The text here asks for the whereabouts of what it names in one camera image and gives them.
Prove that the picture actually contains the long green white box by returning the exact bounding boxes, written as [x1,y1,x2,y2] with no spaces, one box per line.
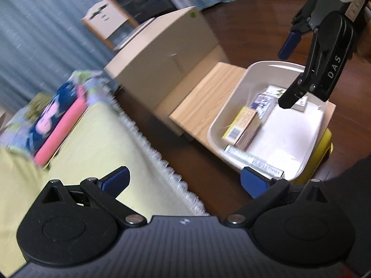
[224,145,284,178]

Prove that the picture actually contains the white green small box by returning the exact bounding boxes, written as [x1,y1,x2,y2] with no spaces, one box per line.
[264,85,307,112]

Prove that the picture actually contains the white plastic bin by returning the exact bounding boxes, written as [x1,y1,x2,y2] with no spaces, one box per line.
[208,61,335,181]

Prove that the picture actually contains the yellow stool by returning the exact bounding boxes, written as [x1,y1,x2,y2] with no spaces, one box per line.
[290,128,333,184]

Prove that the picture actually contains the pink cushion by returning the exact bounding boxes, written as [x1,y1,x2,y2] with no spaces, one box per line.
[34,84,87,167]

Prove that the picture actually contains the blue white small box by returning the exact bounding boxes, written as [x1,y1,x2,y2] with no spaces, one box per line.
[250,94,275,120]

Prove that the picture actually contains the green sofa cover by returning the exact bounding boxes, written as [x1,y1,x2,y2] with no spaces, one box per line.
[1,103,206,276]

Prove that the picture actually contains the yellow orange carton box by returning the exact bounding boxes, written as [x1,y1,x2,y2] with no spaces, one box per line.
[222,106,261,151]

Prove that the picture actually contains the beige cabinet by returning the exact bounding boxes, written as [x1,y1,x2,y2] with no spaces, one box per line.
[104,6,229,135]

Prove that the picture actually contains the blue grey curtain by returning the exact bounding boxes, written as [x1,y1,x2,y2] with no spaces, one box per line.
[1,0,113,112]

